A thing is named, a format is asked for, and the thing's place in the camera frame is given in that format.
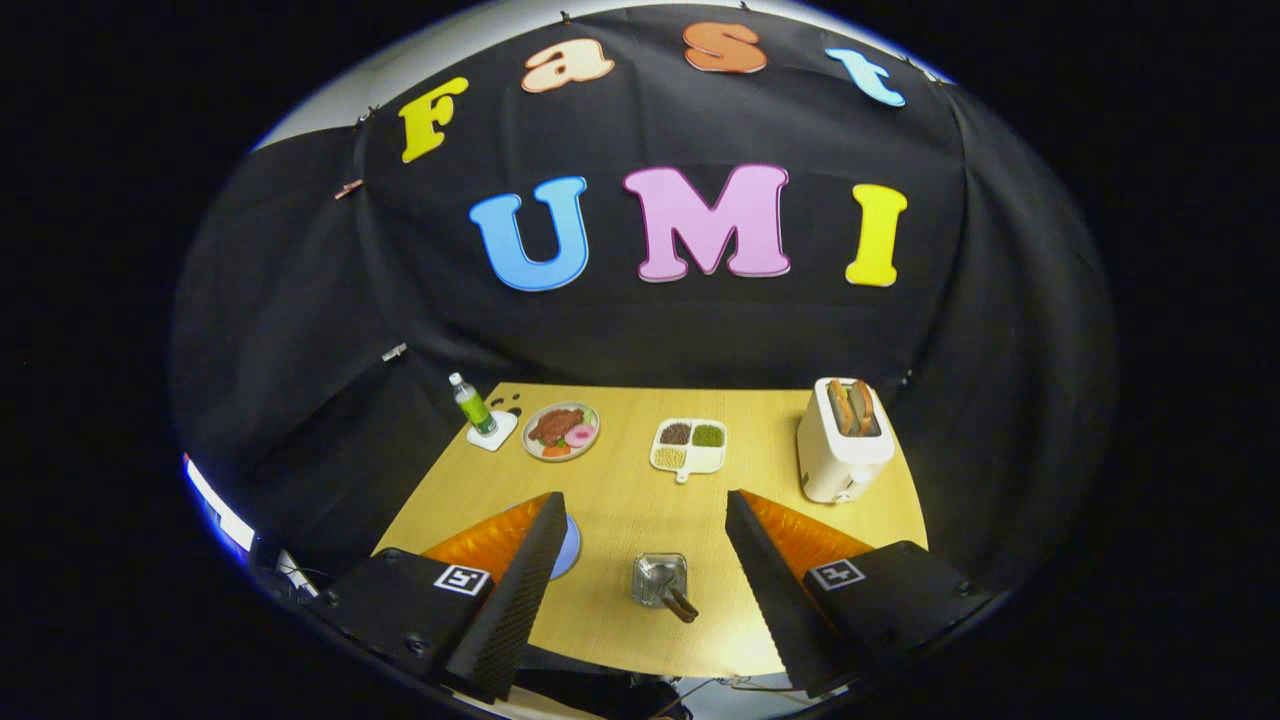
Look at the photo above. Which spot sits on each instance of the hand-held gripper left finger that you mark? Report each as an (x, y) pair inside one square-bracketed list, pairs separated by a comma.
[(520, 600)]

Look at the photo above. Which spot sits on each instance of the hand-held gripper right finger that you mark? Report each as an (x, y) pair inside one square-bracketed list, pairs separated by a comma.
[(775, 590)]

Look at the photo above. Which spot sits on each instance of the blue round plate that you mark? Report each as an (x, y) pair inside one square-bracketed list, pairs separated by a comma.
[(570, 548)]

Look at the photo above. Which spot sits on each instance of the metal drainer basket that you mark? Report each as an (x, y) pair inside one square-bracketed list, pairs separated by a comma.
[(655, 580)]

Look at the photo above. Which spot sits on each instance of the white toaster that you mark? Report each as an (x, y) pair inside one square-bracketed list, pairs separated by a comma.
[(835, 465)]

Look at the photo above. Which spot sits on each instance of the white divided tray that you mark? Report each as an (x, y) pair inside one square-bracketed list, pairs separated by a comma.
[(705, 460)]

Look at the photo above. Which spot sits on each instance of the round beige food plate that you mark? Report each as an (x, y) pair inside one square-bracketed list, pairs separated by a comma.
[(590, 452)]

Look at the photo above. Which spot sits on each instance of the white square coaster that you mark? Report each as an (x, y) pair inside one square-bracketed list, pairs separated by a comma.
[(503, 432)]

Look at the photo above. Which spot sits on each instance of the pile of green beans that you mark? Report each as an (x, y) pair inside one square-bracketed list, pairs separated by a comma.
[(708, 435)]

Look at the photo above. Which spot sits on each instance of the pile of yellow soybeans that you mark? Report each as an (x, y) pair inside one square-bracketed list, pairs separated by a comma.
[(669, 458)]

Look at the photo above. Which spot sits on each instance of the pink ham slice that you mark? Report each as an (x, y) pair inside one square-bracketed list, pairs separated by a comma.
[(580, 435)]

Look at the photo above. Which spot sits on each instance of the brown steak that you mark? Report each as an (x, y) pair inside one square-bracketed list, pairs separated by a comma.
[(553, 425)]

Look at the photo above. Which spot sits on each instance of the pile of dark red beans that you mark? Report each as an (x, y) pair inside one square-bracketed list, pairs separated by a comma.
[(676, 433)]

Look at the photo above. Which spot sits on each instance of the brown toast slice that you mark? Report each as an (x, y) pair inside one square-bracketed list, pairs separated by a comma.
[(840, 408), (863, 406)]

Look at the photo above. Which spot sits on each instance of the green label plastic bottle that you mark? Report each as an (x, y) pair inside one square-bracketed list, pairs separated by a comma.
[(472, 408)]

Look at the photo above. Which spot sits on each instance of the white clip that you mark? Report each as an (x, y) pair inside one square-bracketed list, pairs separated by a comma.
[(394, 352)]

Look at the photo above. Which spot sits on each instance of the computer monitor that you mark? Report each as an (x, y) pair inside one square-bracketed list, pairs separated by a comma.
[(220, 510)]

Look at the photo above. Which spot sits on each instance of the pink clip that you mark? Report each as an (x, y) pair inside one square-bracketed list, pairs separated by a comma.
[(349, 189)]

